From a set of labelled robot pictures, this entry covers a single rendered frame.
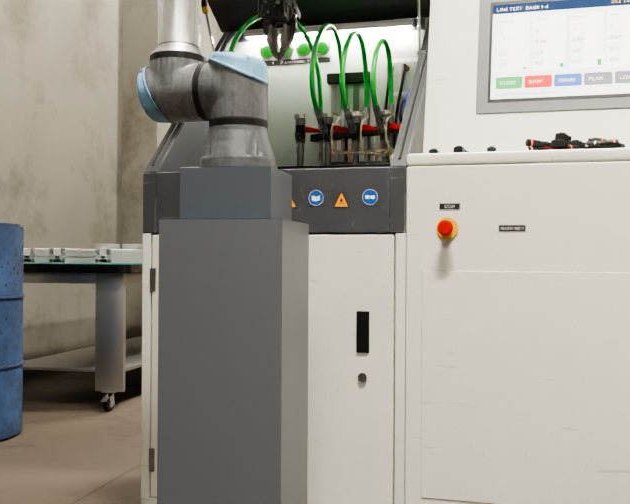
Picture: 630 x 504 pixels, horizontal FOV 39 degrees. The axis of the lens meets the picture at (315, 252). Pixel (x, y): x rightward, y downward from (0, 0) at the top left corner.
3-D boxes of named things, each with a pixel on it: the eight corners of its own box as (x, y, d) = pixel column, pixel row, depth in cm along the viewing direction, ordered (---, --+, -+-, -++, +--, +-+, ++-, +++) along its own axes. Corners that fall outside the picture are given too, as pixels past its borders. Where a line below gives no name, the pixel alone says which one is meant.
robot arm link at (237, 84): (253, 115, 171) (253, 44, 171) (190, 119, 176) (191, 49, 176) (278, 124, 183) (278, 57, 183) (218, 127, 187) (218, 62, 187)
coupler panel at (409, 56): (381, 150, 269) (382, 47, 270) (383, 152, 273) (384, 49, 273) (424, 149, 266) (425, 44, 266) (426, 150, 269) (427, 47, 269)
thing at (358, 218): (156, 233, 235) (156, 172, 235) (163, 233, 239) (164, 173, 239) (389, 232, 217) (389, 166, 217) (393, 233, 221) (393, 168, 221)
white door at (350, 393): (147, 497, 234) (149, 234, 235) (151, 495, 237) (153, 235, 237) (392, 519, 216) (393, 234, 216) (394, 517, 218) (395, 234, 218)
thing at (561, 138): (524, 153, 214) (524, 130, 214) (527, 158, 224) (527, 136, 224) (625, 150, 207) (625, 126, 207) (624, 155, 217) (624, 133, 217)
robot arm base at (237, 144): (265, 166, 170) (265, 114, 170) (189, 168, 173) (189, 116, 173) (283, 174, 185) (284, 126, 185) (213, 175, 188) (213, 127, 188)
